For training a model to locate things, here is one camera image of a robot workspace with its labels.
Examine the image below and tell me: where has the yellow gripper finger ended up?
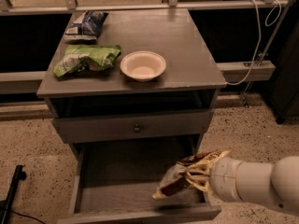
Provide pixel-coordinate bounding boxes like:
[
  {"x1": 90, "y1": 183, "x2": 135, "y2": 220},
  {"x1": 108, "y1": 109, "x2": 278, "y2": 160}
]
[
  {"x1": 188, "y1": 175, "x2": 212, "y2": 193},
  {"x1": 187, "y1": 168, "x2": 210, "y2": 175}
]

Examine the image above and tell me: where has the brown chip bag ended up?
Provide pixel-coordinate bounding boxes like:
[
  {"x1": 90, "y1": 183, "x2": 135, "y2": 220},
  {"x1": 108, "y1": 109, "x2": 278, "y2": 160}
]
[{"x1": 152, "y1": 150, "x2": 231, "y2": 200}]

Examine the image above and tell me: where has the white paper bowl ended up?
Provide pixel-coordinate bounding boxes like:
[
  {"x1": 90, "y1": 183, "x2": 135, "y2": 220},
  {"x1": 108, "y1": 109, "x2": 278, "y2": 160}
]
[{"x1": 120, "y1": 51, "x2": 166, "y2": 82}]

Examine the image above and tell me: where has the closed grey drawer with knob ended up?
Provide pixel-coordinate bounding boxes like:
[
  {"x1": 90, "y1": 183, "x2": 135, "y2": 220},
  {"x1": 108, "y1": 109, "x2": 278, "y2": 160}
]
[{"x1": 52, "y1": 109, "x2": 213, "y2": 144}]

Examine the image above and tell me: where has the open grey bottom drawer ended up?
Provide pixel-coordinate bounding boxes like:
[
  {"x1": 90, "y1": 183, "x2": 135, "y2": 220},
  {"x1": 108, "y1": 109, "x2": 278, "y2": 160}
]
[{"x1": 57, "y1": 136, "x2": 221, "y2": 224}]

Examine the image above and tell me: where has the grey wooden drawer cabinet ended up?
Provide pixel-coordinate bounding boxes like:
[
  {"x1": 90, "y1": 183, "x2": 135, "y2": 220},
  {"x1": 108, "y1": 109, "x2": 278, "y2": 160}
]
[{"x1": 36, "y1": 7, "x2": 228, "y2": 224}]

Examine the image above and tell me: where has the green chip bag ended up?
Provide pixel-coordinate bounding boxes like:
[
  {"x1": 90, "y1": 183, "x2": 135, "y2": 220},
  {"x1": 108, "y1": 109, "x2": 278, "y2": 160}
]
[{"x1": 53, "y1": 44, "x2": 121, "y2": 77}]

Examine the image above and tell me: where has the blue chip bag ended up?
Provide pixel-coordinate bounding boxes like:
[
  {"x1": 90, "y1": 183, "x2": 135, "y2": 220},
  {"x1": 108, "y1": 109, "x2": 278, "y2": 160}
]
[{"x1": 64, "y1": 11, "x2": 108, "y2": 40}]

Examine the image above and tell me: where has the black stand base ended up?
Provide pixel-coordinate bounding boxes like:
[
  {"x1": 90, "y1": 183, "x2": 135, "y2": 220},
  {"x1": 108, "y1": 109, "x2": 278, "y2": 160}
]
[{"x1": 0, "y1": 165, "x2": 26, "y2": 224}]

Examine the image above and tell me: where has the grey metal floor beam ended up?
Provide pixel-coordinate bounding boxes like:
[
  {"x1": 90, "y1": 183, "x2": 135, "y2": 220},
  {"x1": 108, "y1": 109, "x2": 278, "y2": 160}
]
[{"x1": 0, "y1": 61, "x2": 276, "y2": 94}]

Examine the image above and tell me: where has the metal railing frame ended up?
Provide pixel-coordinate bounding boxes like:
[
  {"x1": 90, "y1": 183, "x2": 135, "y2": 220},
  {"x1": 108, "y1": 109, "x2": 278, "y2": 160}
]
[{"x1": 0, "y1": 0, "x2": 299, "y2": 17}]

